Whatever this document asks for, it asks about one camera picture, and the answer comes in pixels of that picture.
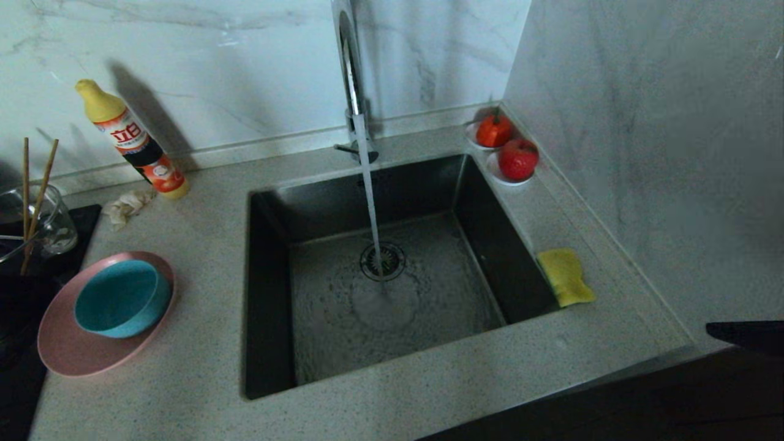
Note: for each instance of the pink plastic plate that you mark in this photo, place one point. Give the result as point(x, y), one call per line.
point(73, 355)

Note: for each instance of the yellow green sponge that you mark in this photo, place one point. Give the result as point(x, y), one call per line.
point(566, 278)

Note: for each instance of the small white round dish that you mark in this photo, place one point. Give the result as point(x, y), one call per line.
point(493, 174)
point(471, 139)

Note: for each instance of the orange-red toy tomato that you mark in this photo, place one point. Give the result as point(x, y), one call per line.
point(493, 130)

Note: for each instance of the teal plastic bowl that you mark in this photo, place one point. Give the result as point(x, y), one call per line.
point(119, 297)

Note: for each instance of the crumpled white paper tissue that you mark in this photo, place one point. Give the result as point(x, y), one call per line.
point(125, 205)

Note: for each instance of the orange dish soap bottle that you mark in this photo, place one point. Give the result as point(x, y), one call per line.
point(135, 147)

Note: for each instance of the chrome sink faucet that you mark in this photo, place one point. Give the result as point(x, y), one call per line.
point(350, 73)

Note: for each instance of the black induction cooktop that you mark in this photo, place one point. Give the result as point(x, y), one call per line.
point(24, 318)

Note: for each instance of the round metal drain strainer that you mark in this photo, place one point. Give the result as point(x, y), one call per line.
point(392, 260)

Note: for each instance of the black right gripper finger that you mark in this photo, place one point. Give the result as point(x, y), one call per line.
point(753, 329)
point(759, 344)

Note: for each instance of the stainless steel sink basin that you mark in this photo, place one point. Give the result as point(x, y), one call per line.
point(429, 318)

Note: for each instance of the clear glass cup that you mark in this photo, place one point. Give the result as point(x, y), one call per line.
point(55, 226)

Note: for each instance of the red toy apple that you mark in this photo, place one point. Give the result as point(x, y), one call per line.
point(518, 159)

